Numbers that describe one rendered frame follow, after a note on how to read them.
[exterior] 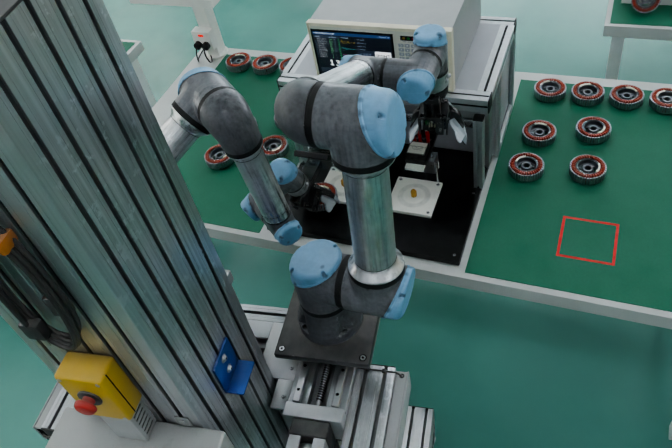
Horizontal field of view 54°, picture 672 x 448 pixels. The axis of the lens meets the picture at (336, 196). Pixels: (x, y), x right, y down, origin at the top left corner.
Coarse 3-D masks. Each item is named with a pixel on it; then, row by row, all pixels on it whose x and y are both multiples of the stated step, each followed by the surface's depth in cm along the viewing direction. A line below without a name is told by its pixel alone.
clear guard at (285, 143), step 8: (280, 144) 201; (288, 144) 200; (296, 144) 199; (280, 152) 201; (288, 152) 200; (320, 152) 196; (328, 152) 195; (296, 160) 199; (304, 160) 198; (312, 160) 197; (320, 160) 196; (320, 168) 196; (328, 168) 195
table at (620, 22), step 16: (656, 0) 263; (608, 16) 271; (624, 16) 269; (640, 16) 267; (656, 16) 265; (608, 32) 268; (624, 32) 266; (640, 32) 264; (656, 32) 261; (608, 64) 282
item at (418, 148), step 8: (416, 136) 216; (424, 136) 215; (432, 136) 215; (416, 144) 210; (424, 144) 209; (432, 144) 212; (408, 152) 208; (416, 152) 207; (424, 152) 207; (432, 152) 217; (408, 160) 209; (416, 160) 208; (424, 160) 207; (408, 168) 209; (416, 168) 208; (424, 168) 209
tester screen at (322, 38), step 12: (324, 36) 196; (336, 36) 195; (348, 36) 193; (360, 36) 192; (372, 36) 190; (384, 36) 189; (324, 48) 200; (336, 48) 198; (348, 48) 196; (360, 48) 195; (372, 48) 193; (384, 48) 192; (324, 60) 203; (324, 72) 207
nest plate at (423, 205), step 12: (408, 180) 219; (420, 180) 218; (396, 192) 216; (408, 192) 215; (420, 192) 214; (432, 192) 213; (396, 204) 212; (408, 204) 211; (420, 204) 211; (432, 204) 210; (420, 216) 208
